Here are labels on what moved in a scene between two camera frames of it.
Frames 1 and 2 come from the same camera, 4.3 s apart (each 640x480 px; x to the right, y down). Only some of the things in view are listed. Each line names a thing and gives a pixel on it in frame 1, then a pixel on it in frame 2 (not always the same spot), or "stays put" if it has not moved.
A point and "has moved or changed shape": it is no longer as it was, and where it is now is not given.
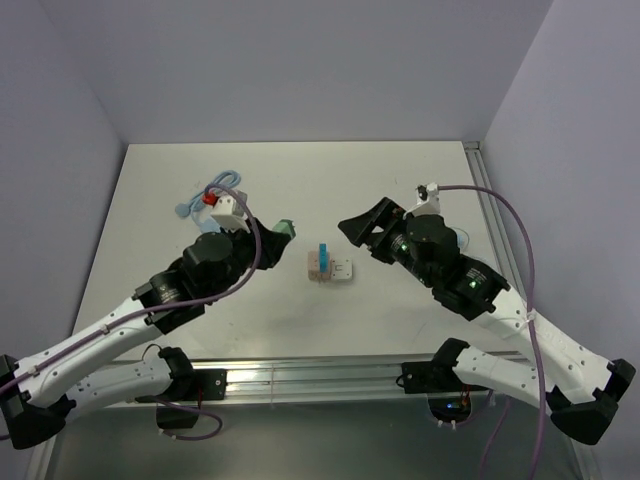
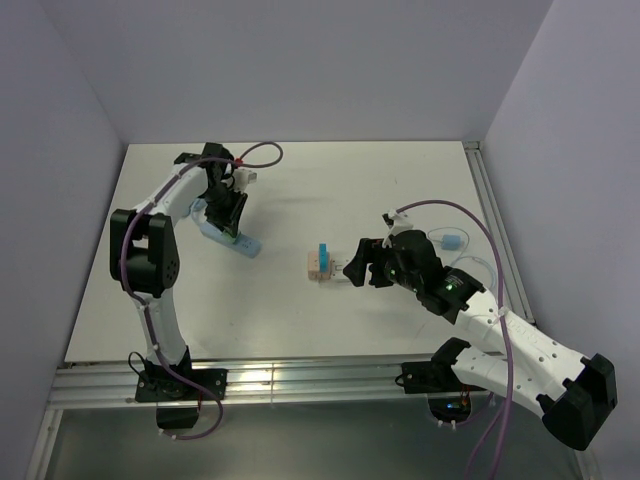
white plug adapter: [341, 268] stays put
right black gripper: [387, 214] to [369, 250]
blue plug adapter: [323, 255] stays put
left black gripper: [272, 244] to [229, 221]
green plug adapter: [285, 226] has moved or changed shape
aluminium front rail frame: [317, 382] stays put
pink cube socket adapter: [313, 267] stays put
